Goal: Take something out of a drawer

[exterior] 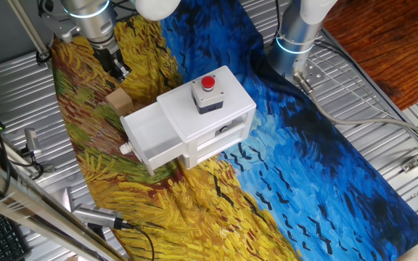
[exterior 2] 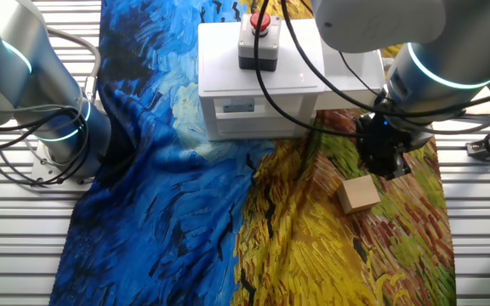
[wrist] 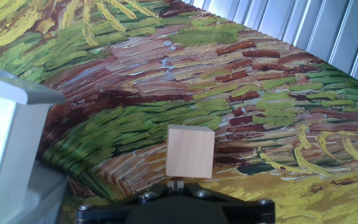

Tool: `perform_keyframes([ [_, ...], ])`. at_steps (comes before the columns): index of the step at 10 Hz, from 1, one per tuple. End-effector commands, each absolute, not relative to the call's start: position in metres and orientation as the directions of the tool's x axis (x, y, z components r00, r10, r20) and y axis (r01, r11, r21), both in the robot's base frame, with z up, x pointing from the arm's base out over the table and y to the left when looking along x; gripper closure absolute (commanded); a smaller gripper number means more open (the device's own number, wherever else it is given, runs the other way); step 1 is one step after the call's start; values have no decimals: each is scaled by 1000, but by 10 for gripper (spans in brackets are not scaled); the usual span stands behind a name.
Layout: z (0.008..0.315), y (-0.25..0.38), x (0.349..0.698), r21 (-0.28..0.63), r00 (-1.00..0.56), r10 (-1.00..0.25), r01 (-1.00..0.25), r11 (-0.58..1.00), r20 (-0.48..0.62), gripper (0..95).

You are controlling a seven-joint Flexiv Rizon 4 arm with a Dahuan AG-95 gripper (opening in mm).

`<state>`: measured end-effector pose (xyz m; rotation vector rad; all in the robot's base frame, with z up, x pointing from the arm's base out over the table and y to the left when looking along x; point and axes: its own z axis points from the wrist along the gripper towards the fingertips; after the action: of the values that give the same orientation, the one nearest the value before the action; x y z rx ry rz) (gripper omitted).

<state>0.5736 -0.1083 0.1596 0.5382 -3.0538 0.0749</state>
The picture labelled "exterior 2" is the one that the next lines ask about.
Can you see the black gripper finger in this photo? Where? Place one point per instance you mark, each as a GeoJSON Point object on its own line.
{"type": "Point", "coordinates": [400, 166]}
{"type": "Point", "coordinates": [377, 170]}

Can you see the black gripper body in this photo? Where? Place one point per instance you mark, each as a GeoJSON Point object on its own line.
{"type": "Point", "coordinates": [381, 140]}

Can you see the wooden cube block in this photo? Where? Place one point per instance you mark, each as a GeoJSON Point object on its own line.
{"type": "Point", "coordinates": [360, 193]}

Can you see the white plastic box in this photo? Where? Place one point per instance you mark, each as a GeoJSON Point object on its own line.
{"type": "Point", "coordinates": [347, 85]}

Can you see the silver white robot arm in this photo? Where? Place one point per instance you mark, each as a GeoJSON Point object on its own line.
{"type": "Point", "coordinates": [440, 64]}

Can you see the white drawer cabinet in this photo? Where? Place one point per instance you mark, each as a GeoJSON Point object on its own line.
{"type": "Point", "coordinates": [228, 76]}

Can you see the painted wheat field cloth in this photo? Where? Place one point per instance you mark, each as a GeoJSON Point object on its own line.
{"type": "Point", "coordinates": [313, 246]}

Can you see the grey emergency stop button box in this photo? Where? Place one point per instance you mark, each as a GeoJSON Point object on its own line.
{"type": "Point", "coordinates": [249, 47]}

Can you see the small metal clamp bracket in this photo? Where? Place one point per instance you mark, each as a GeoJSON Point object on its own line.
{"type": "Point", "coordinates": [476, 151]}

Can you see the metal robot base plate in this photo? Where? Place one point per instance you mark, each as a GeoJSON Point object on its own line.
{"type": "Point", "coordinates": [45, 174]}

